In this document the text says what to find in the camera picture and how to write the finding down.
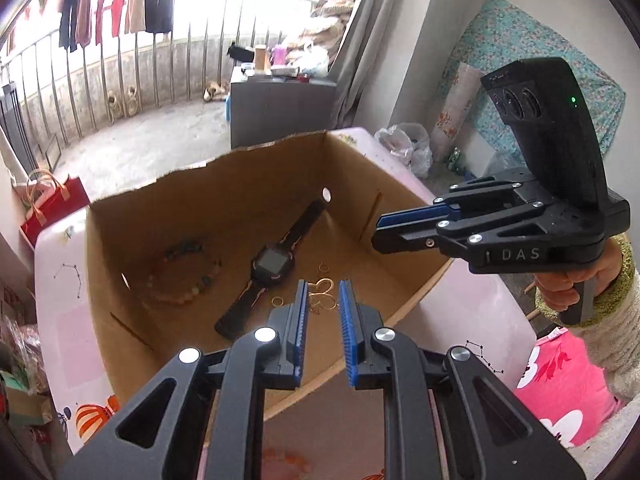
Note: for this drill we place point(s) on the pink cup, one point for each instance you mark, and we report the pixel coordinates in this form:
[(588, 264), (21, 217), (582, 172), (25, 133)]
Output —
[(279, 56)]

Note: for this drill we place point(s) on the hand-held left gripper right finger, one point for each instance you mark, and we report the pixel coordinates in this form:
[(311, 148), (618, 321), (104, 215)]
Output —
[(347, 340)]

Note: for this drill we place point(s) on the grey curtain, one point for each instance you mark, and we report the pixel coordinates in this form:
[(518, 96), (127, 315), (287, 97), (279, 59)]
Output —
[(367, 35)]

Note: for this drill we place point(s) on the person's right hand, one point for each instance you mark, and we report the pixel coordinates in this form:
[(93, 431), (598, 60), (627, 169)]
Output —
[(552, 292)]

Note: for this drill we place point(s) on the large brown cardboard box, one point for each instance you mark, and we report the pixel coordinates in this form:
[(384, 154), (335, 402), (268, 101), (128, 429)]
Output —
[(150, 350)]

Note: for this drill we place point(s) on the black desk gadget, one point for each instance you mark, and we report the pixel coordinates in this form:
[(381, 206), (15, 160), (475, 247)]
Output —
[(241, 52)]

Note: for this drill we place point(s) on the red paper bag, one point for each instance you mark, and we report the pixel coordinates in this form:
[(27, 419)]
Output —
[(55, 210)]

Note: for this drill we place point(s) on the hanging clothes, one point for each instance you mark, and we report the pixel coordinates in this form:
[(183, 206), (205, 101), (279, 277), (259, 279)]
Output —
[(115, 0)]

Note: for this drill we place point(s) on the pair of beige shoes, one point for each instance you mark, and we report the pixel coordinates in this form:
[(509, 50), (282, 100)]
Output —
[(122, 100)]

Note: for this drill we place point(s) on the metal balcony railing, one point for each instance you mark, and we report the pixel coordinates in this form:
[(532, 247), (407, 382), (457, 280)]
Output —
[(125, 85)]

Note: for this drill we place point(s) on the small green can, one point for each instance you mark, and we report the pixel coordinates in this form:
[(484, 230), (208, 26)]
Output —
[(456, 160)]

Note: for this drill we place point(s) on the floral paper roll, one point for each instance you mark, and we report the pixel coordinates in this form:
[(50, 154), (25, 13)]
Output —
[(457, 110)]

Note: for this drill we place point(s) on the person's right forearm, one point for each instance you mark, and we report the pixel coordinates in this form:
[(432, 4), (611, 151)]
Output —
[(620, 340)]

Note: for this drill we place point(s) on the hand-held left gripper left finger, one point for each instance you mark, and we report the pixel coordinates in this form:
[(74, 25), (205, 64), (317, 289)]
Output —
[(301, 340)]

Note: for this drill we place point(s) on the black folding rack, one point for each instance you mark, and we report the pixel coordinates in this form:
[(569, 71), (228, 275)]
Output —
[(11, 125)]

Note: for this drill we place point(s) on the pink floral mat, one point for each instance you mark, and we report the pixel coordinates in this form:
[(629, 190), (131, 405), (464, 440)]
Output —
[(555, 385)]

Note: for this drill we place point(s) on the white plastic shopping bag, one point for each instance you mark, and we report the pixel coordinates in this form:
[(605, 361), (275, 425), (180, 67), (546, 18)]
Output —
[(405, 147)]

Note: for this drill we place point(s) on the teal floral mattress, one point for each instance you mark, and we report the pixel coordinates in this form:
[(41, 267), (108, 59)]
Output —
[(505, 35)]

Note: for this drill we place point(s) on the grey cabinet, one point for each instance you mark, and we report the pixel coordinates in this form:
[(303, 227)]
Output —
[(280, 110)]

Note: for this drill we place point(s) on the wooden chair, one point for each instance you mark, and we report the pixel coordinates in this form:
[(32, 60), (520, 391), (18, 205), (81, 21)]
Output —
[(531, 305)]

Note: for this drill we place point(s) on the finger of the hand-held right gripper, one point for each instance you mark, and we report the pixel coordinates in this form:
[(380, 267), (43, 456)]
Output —
[(415, 216), (405, 240)]

